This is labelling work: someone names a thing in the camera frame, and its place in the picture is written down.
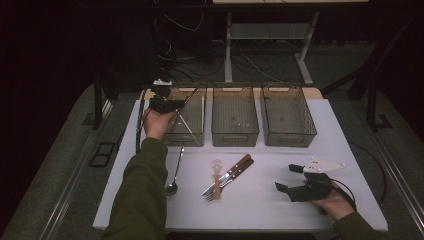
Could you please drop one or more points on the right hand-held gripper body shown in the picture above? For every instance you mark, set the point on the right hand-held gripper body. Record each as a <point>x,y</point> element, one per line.
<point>313,190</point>

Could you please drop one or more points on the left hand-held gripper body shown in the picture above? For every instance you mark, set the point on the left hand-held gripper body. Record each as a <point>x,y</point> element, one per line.
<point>161,104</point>

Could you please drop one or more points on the metal chopstick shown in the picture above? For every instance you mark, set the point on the metal chopstick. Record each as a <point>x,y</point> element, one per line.
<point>189,97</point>

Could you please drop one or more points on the smoky transparent plastic bin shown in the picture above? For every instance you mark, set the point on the smoky transparent plastic bin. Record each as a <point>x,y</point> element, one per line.
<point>286,116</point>
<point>235,116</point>
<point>193,115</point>

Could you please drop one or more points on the orange translucent plastic spoon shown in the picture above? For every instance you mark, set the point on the orange translucent plastic spoon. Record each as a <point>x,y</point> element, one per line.
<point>217,186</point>

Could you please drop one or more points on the metal spoon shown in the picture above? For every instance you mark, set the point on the metal spoon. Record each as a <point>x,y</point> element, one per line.
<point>171,189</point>

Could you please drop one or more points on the person's left hand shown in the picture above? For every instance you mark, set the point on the person's left hand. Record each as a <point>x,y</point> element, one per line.
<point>156,125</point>

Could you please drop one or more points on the person's right hand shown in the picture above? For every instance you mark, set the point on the person's right hand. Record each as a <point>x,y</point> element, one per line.
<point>335,205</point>

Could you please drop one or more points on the black equipment box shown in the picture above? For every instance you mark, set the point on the black equipment box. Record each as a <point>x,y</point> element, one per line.
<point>190,43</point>

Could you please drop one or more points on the black metal stand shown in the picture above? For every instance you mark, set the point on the black metal stand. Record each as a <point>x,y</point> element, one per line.
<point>97,106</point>
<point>371,110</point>

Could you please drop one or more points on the tan wooden board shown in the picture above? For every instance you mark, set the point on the tan wooden board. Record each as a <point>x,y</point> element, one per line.
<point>313,93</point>

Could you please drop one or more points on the white-legged desk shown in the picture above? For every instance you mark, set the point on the white-legged desk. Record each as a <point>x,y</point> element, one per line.
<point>268,31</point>

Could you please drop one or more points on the metal floor rail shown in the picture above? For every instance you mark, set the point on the metal floor rail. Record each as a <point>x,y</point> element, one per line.
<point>68,190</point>
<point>403,186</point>

